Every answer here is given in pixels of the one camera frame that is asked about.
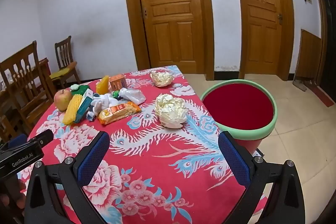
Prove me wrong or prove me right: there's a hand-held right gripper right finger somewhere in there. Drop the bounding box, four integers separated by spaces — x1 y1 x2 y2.
218 131 313 224

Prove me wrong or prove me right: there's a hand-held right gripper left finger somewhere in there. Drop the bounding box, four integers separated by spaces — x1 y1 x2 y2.
24 132 111 224

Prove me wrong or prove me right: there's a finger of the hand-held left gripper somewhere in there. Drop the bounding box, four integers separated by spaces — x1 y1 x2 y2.
28 130 54 147

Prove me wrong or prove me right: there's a red bucket with green rim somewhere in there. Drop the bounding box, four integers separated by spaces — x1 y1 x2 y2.
200 79 278 155

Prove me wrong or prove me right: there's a yellow corn cob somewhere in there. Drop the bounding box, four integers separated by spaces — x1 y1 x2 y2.
62 94 82 125

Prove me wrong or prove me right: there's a red yellow apple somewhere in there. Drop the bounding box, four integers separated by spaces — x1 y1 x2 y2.
54 89 72 111

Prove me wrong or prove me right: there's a white and teal box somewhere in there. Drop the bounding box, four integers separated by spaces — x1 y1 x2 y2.
74 89 94 124

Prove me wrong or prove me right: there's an orange snack packet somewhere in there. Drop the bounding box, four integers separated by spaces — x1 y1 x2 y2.
98 101 142 125

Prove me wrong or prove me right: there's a white crumpled wrapper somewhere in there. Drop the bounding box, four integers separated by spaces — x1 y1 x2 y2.
87 93 118 122

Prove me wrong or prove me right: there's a green clover toy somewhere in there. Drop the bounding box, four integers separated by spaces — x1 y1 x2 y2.
70 84 91 95

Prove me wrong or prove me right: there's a red floral tablecloth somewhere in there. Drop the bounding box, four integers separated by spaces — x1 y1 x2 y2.
17 64 265 224

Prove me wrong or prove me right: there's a yellow green seat cushion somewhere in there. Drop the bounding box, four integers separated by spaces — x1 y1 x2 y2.
50 61 78 79

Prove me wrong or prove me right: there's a white plastic bag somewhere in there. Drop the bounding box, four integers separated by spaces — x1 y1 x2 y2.
119 88 146 105

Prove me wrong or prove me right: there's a small orange carton box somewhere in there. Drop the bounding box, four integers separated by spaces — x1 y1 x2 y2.
109 74 128 92

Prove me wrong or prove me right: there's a large crumpled white tissue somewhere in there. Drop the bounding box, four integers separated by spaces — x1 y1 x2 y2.
154 93 190 129

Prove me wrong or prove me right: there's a wooden chair with cushion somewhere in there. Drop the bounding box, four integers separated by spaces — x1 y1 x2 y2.
50 35 82 89

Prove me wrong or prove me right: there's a red doormat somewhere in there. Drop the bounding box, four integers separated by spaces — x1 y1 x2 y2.
312 86 335 107

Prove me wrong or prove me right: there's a wooden door with red ornament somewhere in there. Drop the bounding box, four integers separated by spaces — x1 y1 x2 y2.
231 0 294 81

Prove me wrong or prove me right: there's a wooden panel door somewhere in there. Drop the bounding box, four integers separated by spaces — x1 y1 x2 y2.
121 0 214 81

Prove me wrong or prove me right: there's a wooden wall panel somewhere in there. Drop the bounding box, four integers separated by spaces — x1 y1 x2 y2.
295 29 322 80

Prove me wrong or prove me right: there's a dark wooden door frame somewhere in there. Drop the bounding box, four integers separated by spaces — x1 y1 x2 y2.
314 0 336 98

